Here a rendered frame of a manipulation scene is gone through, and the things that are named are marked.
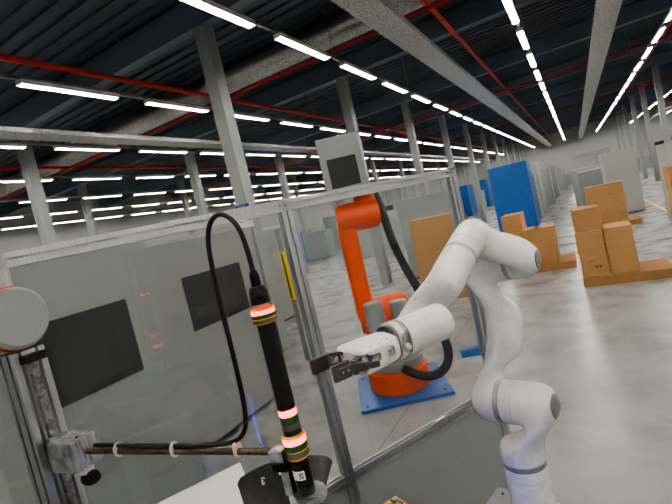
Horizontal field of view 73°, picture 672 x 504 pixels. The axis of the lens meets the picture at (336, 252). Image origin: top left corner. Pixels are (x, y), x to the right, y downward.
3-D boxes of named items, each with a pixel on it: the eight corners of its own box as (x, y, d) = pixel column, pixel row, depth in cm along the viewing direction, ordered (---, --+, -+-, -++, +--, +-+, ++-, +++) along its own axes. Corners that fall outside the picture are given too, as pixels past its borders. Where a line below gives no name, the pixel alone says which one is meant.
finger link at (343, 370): (372, 373, 84) (342, 386, 81) (362, 370, 87) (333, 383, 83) (368, 356, 84) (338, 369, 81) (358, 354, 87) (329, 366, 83)
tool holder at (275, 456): (274, 509, 83) (261, 458, 82) (292, 485, 89) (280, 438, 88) (317, 511, 79) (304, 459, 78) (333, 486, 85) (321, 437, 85)
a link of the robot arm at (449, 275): (423, 268, 126) (374, 348, 107) (454, 236, 113) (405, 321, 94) (449, 287, 125) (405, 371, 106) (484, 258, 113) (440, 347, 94)
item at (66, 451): (50, 476, 108) (40, 442, 107) (77, 459, 114) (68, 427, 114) (79, 477, 104) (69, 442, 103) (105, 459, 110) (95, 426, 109)
